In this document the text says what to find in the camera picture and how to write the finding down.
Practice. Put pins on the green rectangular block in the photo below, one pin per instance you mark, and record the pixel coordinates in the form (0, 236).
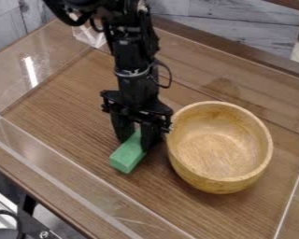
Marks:
(127, 156)

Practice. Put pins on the clear acrylic tray wall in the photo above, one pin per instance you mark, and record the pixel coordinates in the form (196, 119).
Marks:
(92, 205)

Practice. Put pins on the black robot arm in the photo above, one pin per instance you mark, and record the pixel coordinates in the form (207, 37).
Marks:
(124, 21)

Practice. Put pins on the black metal table leg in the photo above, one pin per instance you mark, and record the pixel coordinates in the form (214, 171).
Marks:
(25, 210)

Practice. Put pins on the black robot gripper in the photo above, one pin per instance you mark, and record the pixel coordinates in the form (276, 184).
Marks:
(133, 103)

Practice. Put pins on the brown wooden bowl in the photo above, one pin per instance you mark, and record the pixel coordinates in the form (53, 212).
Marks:
(219, 146)

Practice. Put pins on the clear acrylic corner bracket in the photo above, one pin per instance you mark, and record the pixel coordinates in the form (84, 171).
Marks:
(88, 36)

